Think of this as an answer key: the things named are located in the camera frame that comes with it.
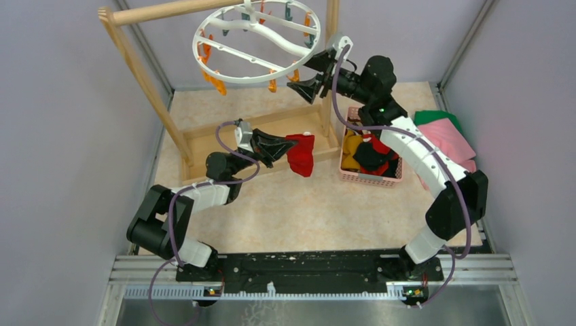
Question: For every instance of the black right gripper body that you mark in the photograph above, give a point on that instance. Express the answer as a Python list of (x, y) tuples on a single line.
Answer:
[(346, 83)]

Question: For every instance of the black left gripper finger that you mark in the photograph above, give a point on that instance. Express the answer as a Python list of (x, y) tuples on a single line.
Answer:
[(278, 138), (271, 152)]

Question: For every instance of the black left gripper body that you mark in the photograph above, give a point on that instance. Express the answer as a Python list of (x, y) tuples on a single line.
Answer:
[(258, 151)]

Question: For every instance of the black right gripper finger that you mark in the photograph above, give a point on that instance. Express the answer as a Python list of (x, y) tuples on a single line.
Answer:
[(310, 89), (322, 61)]

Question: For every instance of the red santa sock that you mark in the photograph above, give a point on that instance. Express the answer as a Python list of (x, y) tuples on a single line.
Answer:
[(300, 156)]

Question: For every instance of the white round clip hanger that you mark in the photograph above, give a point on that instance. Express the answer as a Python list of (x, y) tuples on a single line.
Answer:
[(256, 42)]

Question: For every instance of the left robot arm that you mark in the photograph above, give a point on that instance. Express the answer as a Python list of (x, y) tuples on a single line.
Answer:
[(161, 222)]

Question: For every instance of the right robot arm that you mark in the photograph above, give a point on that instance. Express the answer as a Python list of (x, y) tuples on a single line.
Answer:
[(460, 195)]

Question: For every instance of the mustard yellow sock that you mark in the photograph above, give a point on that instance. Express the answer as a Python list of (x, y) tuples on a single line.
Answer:
[(350, 146)]

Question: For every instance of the pink perforated plastic basket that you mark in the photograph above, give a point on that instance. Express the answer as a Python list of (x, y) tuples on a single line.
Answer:
[(380, 166)]

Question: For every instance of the green cloth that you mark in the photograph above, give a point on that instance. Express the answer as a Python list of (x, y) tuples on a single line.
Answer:
[(428, 116)]

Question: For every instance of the pink cloth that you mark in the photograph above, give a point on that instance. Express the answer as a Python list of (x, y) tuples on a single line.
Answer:
[(444, 135)]

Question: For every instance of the wooden hanger rack frame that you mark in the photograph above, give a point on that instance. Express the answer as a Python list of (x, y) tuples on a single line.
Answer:
[(187, 141)]

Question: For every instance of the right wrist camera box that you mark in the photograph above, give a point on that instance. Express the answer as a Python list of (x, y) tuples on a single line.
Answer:
[(337, 43)]

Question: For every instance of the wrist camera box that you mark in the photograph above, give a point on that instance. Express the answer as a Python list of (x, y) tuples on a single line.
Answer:
[(337, 43), (243, 135)]

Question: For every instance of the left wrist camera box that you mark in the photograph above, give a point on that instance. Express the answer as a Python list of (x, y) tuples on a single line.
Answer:
[(243, 135)]

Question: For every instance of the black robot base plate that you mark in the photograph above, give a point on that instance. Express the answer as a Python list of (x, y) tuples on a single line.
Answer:
[(312, 272)]

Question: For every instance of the white toothed cable rail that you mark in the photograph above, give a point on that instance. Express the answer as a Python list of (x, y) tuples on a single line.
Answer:
[(204, 293)]

